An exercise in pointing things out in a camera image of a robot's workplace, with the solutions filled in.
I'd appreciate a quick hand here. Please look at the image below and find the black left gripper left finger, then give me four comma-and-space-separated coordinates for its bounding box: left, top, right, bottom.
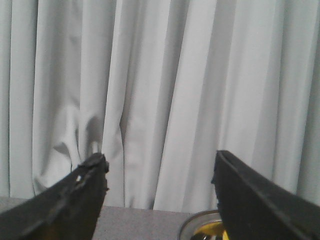
0, 153, 109, 240

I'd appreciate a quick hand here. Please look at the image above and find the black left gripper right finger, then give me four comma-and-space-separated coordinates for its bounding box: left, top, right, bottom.
212, 150, 320, 240

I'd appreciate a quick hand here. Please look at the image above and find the yellow toy corn cob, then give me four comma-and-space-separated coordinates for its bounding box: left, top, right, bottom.
191, 221, 229, 240

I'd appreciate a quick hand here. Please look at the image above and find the green electric cooking pot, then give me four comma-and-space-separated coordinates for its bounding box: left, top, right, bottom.
176, 209, 223, 240

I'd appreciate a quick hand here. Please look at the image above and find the white pleated curtain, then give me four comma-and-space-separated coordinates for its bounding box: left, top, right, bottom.
0, 0, 320, 213

